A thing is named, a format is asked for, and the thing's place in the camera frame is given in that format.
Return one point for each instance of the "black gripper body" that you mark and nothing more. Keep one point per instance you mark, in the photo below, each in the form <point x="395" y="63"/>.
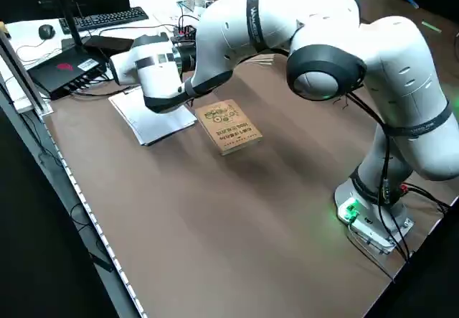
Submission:
<point x="187" y="57"/>

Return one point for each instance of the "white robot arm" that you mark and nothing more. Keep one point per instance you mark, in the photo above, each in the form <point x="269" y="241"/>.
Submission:
<point x="322" y="16"/>

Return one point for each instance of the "brown paperback book green print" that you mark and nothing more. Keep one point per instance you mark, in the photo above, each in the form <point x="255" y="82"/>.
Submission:
<point x="229" y="127"/>

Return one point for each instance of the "black hub with red plugs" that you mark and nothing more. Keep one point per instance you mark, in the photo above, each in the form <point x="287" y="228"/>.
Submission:
<point x="184" y="34"/>

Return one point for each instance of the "white clipboard with paper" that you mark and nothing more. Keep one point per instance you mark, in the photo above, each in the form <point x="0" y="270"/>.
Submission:
<point x="157" y="127"/>

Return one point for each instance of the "black power brick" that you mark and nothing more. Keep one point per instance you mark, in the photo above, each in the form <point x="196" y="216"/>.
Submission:
<point x="107" y="44"/>

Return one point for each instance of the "black computer keyboard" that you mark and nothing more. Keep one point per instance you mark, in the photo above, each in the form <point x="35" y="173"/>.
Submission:
<point x="104" y="18"/>

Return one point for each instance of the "black box with red logo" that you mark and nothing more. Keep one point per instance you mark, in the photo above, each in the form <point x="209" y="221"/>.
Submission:
<point x="64" y="70"/>

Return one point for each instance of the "black stand pole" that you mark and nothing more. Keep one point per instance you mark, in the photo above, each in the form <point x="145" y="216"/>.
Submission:
<point x="68" y="13"/>

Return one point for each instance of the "black computer mouse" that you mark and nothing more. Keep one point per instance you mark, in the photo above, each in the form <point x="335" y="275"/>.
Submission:
<point x="46" y="31"/>

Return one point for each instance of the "green marker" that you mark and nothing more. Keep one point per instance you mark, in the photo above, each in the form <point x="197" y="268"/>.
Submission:
<point x="431" y="26"/>

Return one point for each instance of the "silver aluminium frame post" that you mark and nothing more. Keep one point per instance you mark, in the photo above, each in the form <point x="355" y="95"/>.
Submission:
<point x="25" y="74"/>

